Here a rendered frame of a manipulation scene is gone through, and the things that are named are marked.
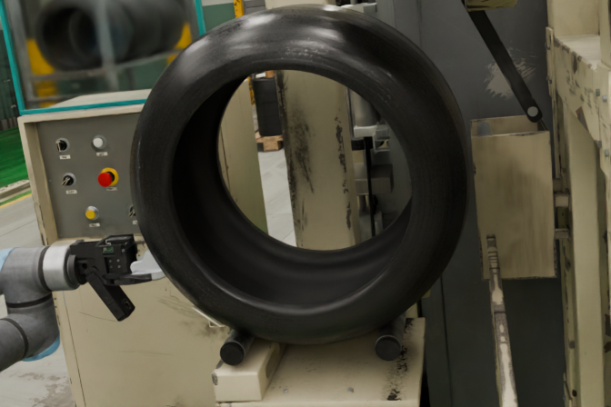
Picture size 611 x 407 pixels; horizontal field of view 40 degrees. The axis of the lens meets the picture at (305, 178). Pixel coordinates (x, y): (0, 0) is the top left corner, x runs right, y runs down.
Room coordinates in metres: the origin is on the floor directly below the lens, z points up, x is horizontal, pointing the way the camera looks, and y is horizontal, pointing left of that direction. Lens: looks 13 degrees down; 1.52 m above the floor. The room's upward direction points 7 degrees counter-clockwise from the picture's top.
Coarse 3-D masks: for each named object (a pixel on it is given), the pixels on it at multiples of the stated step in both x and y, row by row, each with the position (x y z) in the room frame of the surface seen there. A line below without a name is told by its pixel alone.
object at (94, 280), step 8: (88, 280) 1.53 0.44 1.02; (96, 280) 1.53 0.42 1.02; (96, 288) 1.53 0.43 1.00; (104, 288) 1.53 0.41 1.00; (112, 288) 1.55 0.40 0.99; (120, 288) 1.57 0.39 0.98; (104, 296) 1.53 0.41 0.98; (112, 296) 1.53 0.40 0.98; (120, 296) 1.55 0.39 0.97; (112, 304) 1.53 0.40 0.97; (120, 304) 1.53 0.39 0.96; (128, 304) 1.54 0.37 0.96; (112, 312) 1.53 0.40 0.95; (120, 312) 1.53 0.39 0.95; (128, 312) 1.54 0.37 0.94; (120, 320) 1.53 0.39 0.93
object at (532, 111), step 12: (468, 12) 1.59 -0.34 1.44; (480, 12) 1.58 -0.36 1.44; (480, 24) 1.58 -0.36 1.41; (492, 36) 1.58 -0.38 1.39; (492, 48) 1.58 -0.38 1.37; (504, 48) 1.57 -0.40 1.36; (504, 60) 1.57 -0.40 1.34; (504, 72) 1.57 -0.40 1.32; (516, 72) 1.57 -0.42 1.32; (516, 84) 1.57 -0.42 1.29; (516, 96) 1.57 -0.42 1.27; (528, 96) 1.57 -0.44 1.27; (528, 108) 1.57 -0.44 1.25; (540, 120) 1.56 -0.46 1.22
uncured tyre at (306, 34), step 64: (192, 64) 1.38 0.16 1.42; (256, 64) 1.35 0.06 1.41; (320, 64) 1.33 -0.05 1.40; (384, 64) 1.32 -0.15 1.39; (192, 128) 1.67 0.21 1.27; (448, 128) 1.32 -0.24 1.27; (192, 192) 1.66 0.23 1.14; (448, 192) 1.30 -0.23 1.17; (192, 256) 1.38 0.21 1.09; (256, 256) 1.65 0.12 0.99; (320, 256) 1.63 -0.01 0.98; (384, 256) 1.59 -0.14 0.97; (448, 256) 1.33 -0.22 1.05; (256, 320) 1.36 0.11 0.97; (320, 320) 1.34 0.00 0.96; (384, 320) 1.34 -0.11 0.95
